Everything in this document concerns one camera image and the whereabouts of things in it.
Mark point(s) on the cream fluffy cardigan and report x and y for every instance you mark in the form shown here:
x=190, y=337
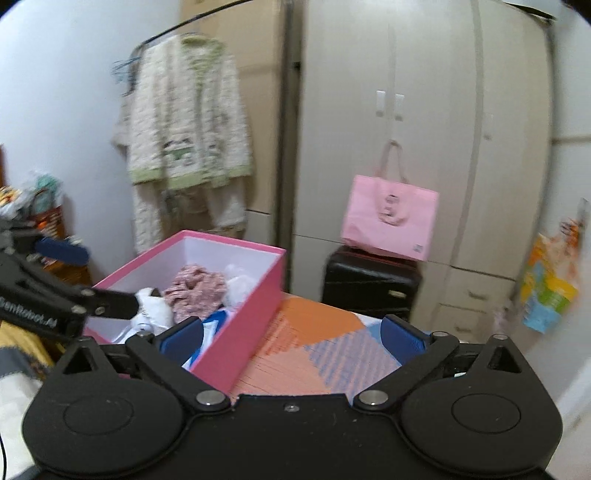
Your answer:
x=184, y=115

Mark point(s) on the pink floral fabric pouch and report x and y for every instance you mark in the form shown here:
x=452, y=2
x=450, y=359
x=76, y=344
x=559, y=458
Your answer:
x=194, y=290

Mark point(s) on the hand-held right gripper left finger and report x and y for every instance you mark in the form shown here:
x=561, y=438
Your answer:
x=182, y=340

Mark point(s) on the cream fluffy pyjama pants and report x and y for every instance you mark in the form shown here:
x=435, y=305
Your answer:
x=226, y=207

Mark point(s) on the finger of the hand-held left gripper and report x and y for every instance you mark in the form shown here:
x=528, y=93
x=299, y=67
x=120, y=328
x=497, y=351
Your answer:
x=113, y=304
x=62, y=250

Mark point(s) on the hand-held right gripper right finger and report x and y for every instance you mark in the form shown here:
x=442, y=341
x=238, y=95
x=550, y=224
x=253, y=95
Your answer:
x=401, y=341

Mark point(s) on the light brown wooden cabinet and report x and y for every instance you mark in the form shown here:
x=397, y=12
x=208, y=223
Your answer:
x=258, y=92

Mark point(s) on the black suitcase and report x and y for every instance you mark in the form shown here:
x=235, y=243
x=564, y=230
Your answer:
x=369, y=281

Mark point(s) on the grey white wardrobe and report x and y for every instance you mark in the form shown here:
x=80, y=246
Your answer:
x=438, y=115

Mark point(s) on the pink cardboard box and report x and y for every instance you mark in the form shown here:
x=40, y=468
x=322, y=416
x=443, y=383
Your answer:
x=249, y=323

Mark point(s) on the white plastic bag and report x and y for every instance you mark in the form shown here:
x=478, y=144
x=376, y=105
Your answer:
x=240, y=286

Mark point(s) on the blue wet wipes packet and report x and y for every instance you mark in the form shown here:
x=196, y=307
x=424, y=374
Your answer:
x=214, y=319

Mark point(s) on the colourful paper gift bag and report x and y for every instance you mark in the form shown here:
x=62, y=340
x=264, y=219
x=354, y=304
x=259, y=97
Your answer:
x=549, y=290

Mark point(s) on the yellow and grey blanket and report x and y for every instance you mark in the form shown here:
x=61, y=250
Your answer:
x=18, y=341

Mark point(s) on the patchwork blanket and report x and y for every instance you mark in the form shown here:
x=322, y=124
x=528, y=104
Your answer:
x=295, y=360

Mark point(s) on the white and brown plush toy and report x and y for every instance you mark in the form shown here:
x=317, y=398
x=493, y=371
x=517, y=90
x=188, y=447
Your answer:
x=157, y=311

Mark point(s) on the pink tote bag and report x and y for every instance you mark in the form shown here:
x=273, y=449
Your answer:
x=392, y=230

